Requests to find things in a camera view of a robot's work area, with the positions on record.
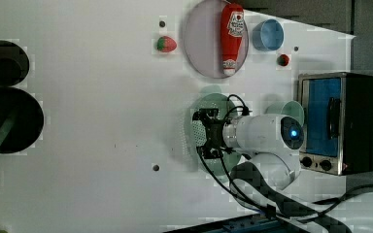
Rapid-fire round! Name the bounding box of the red ketchup bottle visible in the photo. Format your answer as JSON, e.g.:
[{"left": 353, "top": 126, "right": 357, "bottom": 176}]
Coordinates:
[{"left": 220, "top": 3, "right": 244, "bottom": 76}]

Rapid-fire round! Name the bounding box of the large black pan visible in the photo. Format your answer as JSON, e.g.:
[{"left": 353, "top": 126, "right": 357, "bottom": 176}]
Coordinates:
[{"left": 0, "top": 86, "right": 45, "bottom": 154}]

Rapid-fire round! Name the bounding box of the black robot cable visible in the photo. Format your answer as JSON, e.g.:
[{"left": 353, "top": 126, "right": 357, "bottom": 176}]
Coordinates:
[{"left": 195, "top": 93, "right": 373, "bottom": 224}]

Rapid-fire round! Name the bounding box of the small black pot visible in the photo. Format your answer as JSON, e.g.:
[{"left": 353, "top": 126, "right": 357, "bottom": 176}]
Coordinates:
[{"left": 0, "top": 40, "right": 30, "bottom": 86}]

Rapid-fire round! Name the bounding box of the blue bowl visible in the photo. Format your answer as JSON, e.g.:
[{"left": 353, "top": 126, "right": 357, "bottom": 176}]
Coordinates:
[{"left": 252, "top": 19, "right": 285, "bottom": 51}]

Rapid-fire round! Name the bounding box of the purple round plate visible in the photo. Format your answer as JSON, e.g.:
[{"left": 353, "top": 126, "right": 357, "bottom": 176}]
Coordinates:
[{"left": 184, "top": 0, "right": 249, "bottom": 79}]

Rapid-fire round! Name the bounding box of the dark red strawberry toy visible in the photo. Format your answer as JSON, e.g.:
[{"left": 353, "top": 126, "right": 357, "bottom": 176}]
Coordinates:
[{"left": 277, "top": 54, "right": 290, "bottom": 67}]

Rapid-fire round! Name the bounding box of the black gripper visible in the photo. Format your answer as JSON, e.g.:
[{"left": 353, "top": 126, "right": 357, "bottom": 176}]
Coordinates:
[{"left": 192, "top": 108, "right": 229, "bottom": 159}]

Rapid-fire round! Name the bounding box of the black toaster oven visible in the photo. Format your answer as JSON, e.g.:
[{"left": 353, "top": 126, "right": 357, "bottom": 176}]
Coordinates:
[{"left": 297, "top": 72, "right": 373, "bottom": 176}]

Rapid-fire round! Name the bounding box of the green oval strainer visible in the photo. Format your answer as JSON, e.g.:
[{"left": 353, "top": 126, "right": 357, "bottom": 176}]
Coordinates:
[{"left": 181, "top": 85, "right": 242, "bottom": 177}]

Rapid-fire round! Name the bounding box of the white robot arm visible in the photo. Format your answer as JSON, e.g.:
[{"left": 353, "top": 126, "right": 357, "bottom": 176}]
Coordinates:
[{"left": 191, "top": 108, "right": 373, "bottom": 233}]

